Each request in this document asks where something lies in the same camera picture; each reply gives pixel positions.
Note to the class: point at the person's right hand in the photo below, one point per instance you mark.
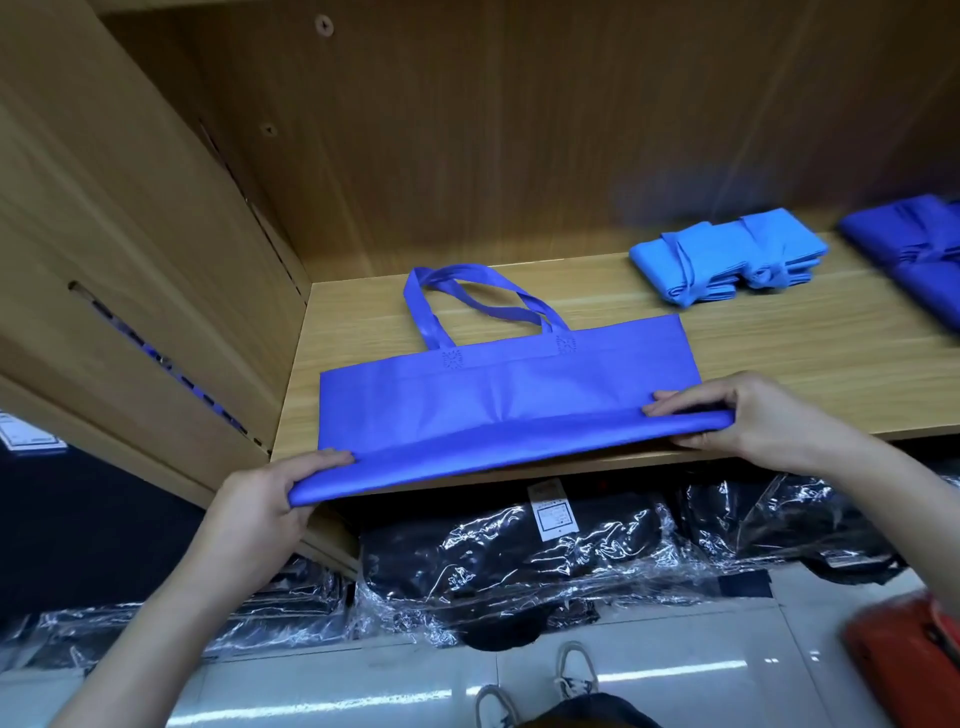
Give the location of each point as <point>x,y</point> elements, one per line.
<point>773,428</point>

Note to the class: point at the person's left hand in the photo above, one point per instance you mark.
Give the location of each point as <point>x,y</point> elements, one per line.
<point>255,525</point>

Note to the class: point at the wooden shelf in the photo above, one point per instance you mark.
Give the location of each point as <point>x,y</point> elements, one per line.
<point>810,345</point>

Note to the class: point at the light blue non-woven bag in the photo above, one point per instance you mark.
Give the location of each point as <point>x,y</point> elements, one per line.
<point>783,248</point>
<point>687,267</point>

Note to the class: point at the red shopping basket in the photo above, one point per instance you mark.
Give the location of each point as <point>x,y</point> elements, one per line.
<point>908,660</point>

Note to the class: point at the person's left forearm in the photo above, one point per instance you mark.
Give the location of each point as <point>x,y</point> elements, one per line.
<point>143,660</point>

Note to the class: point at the person's right shoe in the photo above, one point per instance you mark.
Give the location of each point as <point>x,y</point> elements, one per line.
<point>575,669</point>

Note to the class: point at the person's right leg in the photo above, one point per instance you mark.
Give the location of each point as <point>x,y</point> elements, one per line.
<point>593,711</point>

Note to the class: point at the black plastic-wrapped bag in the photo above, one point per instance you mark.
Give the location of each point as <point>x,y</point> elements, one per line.
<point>795,525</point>
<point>285,615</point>

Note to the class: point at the black wrapped bag with tag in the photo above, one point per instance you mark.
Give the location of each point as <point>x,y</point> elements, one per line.
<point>450,570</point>

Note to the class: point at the white paper tag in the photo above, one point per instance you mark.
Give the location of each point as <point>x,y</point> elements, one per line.
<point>554,515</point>

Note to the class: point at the white blue-edged label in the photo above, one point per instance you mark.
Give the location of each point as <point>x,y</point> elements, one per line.
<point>27,435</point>

